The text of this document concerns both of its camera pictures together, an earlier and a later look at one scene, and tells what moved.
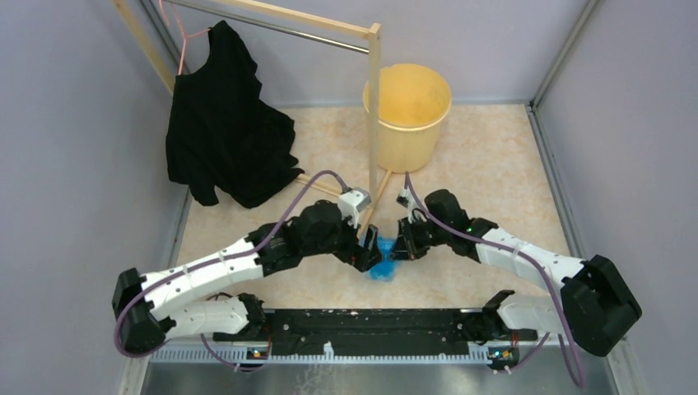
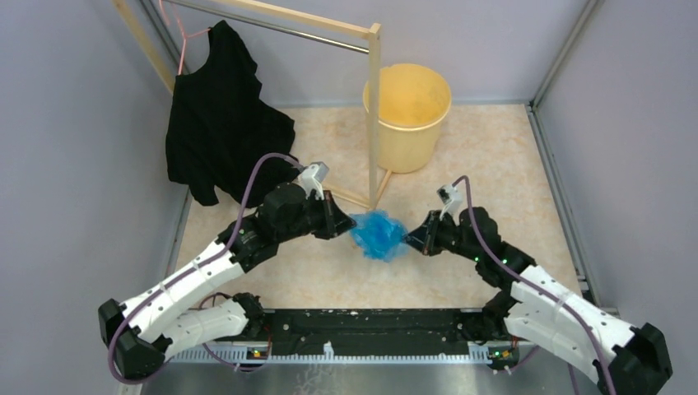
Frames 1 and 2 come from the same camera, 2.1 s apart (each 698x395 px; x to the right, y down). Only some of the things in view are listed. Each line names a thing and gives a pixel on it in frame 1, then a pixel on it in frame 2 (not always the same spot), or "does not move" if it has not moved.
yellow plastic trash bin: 413,100 does not move
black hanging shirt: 221,135 does not move
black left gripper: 362,257 -> 335,220
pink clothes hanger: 184,34 does not move
